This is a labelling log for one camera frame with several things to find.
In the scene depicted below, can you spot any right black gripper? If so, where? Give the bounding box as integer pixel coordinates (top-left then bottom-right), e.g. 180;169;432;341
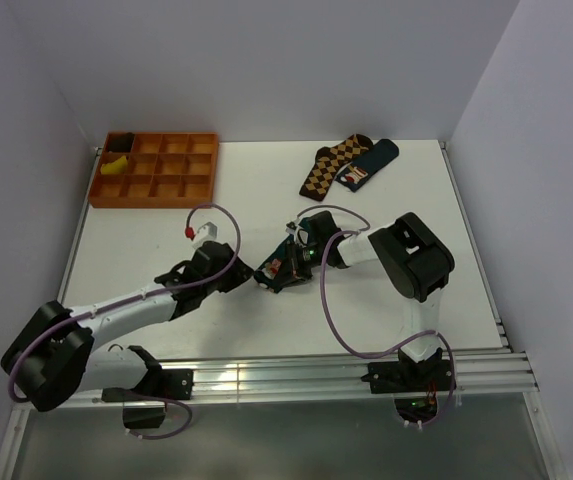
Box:
272;240;327;289

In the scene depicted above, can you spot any green reindeer sock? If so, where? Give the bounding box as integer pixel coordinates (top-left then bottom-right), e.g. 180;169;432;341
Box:
253;233;290;293

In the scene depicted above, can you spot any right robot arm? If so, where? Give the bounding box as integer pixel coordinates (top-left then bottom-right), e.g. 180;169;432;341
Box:
254;207;456;392

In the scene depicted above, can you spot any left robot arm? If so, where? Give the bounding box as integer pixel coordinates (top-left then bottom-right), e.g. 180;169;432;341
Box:
1;241;253;412

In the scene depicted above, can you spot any navy snowman sock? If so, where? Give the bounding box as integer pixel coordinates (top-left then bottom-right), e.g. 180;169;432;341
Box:
335;139;400;193

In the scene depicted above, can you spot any brown argyle sock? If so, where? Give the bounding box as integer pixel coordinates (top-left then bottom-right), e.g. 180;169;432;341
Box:
299;134;373;202

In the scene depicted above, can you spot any orange compartment tray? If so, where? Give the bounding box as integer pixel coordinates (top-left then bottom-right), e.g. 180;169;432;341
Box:
88;131;219;209

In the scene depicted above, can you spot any rolled yellow sock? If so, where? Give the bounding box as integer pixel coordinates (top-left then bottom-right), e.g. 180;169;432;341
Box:
100;155;128;175

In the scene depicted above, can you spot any rolled black sock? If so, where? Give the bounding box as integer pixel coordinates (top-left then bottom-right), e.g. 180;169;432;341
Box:
104;132;135;153

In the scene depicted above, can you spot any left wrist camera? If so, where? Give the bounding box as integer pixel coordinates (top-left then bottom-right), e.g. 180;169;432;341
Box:
184;222;218;250

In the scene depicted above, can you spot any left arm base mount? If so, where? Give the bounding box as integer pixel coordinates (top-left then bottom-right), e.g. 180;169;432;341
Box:
101;369;194;440

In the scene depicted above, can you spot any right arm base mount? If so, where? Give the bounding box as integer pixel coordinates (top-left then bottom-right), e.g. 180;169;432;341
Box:
361;351;457;426

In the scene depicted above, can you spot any aluminium front rail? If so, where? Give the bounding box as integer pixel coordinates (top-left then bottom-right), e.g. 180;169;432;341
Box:
13;349;540;411

